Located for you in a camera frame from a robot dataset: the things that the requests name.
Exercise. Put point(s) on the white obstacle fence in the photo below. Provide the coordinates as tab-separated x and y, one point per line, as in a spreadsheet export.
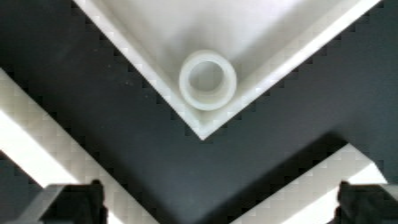
54	160

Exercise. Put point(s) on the white square tabletop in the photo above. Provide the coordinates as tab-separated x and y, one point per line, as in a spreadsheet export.
215	47

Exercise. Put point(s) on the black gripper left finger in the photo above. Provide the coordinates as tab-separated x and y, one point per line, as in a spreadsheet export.
68	204

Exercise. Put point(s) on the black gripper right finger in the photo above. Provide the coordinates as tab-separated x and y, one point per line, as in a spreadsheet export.
367	204

